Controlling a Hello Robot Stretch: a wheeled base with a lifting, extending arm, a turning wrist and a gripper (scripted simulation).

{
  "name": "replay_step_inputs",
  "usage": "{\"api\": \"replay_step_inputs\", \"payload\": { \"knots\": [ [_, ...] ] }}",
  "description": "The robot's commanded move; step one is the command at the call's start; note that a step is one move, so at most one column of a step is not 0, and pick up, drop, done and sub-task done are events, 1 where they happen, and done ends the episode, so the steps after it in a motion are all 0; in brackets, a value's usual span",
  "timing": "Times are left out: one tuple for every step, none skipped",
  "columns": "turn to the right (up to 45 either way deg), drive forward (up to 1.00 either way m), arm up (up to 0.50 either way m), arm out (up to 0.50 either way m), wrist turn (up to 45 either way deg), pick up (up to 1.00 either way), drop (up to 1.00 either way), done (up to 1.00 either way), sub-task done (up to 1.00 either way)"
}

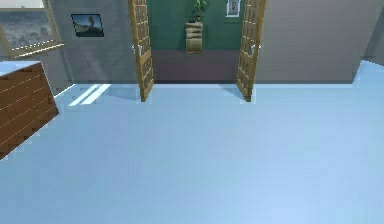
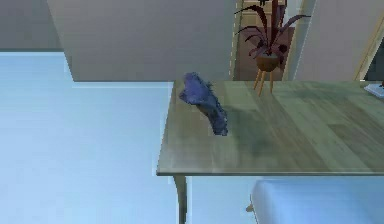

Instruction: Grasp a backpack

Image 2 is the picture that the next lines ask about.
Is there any grey-green wooden table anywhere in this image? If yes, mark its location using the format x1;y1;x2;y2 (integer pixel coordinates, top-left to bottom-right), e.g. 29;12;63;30
156;79;384;224

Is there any blue backpack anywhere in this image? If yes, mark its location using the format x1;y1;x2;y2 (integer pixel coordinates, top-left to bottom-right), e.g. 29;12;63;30
178;71;230;137

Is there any dark red house plant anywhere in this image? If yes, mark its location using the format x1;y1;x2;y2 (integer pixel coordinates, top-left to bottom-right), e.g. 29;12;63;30
233;0;312;97

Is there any pale blue chair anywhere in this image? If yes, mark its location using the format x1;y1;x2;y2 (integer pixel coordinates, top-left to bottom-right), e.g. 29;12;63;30
245;179;384;224

